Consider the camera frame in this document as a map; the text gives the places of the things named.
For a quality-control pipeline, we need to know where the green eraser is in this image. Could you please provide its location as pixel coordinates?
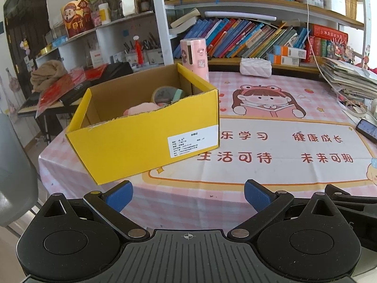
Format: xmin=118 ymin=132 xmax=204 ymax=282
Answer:
xmin=171 ymin=89 xmax=187 ymax=104

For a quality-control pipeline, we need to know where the pink printed tablecloth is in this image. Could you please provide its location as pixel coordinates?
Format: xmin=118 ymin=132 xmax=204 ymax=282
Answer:
xmin=38 ymin=71 xmax=377 ymax=233

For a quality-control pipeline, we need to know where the pink plush pig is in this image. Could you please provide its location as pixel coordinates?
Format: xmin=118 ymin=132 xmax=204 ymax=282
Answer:
xmin=123 ymin=102 xmax=160 ymax=116

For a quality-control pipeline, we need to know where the grey chair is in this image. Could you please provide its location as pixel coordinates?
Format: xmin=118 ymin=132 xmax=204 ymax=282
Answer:
xmin=0 ymin=112 xmax=40 ymax=227

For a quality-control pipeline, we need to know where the white bookshelf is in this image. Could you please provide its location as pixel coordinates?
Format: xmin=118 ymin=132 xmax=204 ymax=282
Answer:
xmin=34 ymin=0 xmax=369 ymax=74

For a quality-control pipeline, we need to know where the brown cloth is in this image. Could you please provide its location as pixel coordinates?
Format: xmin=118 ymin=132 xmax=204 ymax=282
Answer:
xmin=30 ymin=60 xmax=68 ymax=92

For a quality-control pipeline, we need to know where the white flat book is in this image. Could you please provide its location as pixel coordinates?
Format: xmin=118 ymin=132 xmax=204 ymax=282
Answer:
xmin=169 ymin=21 xmax=201 ymax=34

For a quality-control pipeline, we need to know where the pink cylindrical tissue holder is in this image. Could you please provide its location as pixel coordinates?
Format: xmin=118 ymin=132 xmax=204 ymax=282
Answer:
xmin=180 ymin=38 xmax=210 ymax=83

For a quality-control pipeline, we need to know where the white quilted pouch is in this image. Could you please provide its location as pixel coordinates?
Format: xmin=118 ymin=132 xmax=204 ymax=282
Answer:
xmin=239 ymin=58 xmax=272 ymax=78

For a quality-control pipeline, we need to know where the small pen holder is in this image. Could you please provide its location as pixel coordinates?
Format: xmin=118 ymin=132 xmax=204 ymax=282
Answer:
xmin=124 ymin=41 xmax=138 ymax=64

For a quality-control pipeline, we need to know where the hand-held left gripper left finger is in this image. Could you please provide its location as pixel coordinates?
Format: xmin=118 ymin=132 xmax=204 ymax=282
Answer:
xmin=37 ymin=180 xmax=151 ymax=241

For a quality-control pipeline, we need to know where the electronic keyboard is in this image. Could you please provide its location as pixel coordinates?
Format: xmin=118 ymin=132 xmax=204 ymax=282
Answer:
xmin=17 ymin=91 xmax=81 ymax=115

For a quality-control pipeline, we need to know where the white box red label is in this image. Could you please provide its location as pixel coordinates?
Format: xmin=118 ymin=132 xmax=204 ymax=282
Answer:
xmin=88 ymin=49 xmax=104 ymax=68

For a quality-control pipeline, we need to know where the dark door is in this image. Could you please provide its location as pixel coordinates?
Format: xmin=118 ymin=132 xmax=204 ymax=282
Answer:
xmin=3 ymin=0 xmax=49 ymax=74

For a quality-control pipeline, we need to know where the black keyboard stand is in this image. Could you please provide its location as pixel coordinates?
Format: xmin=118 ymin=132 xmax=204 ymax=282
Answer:
xmin=40 ymin=114 xmax=71 ymax=148

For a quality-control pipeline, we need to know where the pen holder with brushes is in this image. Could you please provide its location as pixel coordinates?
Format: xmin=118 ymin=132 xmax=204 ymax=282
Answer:
xmin=144 ymin=32 xmax=164 ymax=65

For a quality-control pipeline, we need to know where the stack of papers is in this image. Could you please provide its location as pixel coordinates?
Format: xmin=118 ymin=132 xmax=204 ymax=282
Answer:
xmin=320 ymin=57 xmax=377 ymax=101

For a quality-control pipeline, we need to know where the white bottle yellow label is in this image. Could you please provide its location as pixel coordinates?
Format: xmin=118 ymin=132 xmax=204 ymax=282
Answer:
xmin=98 ymin=3 xmax=112 ymax=25

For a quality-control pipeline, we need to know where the red fortune god figure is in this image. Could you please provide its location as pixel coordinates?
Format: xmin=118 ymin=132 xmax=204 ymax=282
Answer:
xmin=60 ymin=0 xmax=94 ymax=39

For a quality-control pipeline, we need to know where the white pen container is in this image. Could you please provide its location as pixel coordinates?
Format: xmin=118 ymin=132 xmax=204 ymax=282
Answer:
xmin=322 ymin=0 xmax=346 ymax=17

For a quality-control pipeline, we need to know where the orange white carton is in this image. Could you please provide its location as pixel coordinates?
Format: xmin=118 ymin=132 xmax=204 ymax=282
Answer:
xmin=266 ymin=54 xmax=300 ymax=67
xmin=273 ymin=45 xmax=307 ymax=59

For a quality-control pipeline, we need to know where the white cable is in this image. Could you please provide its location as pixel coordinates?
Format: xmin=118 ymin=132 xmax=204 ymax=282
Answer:
xmin=300 ymin=0 xmax=372 ymax=118

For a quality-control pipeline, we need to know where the yellow tape roll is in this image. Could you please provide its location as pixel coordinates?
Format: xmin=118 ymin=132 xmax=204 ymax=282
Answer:
xmin=151 ymin=85 xmax=177 ymax=107

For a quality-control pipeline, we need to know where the red tassel ornament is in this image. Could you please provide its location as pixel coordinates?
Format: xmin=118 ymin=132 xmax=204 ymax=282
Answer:
xmin=133 ymin=35 xmax=145 ymax=65

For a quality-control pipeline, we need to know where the red thick book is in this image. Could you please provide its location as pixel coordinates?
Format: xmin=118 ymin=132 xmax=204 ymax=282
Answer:
xmin=312 ymin=25 xmax=348 ymax=40

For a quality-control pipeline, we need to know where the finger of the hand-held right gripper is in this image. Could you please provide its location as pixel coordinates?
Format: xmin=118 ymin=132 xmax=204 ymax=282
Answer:
xmin=331 ymin=200 xmax=377 ymax=214
xmin=325 ymin=184 xmax=377 ymax=201

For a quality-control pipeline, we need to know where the black smartphone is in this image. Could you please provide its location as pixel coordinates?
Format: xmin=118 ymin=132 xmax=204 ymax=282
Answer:
xmin=355 ymin=118 xmax=377 ymax=142

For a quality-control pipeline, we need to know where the row of leaning books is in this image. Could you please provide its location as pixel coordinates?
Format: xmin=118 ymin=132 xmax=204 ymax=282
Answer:
xmin=172 ymin=18 xmax=311 ymax=59

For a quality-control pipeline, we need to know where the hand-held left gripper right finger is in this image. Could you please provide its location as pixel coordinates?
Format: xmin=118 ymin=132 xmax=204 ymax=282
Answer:
xmin=227 ymin=179 xmax=342 ymax=241

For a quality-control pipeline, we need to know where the yellow cardboard box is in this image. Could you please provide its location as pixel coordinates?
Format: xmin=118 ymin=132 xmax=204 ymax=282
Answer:
xmin=65 ymin=63 xmax=221 ymax=186

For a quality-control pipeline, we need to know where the beige thick book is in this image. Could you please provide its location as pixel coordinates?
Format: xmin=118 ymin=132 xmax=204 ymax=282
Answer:
xmin=171 ymin=7 xmax=201 ymax=28

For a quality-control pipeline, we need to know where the colourful paper craft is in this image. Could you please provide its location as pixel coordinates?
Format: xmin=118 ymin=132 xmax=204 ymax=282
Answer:
xmin=327 ymin=40 xmax=355 ymax=62

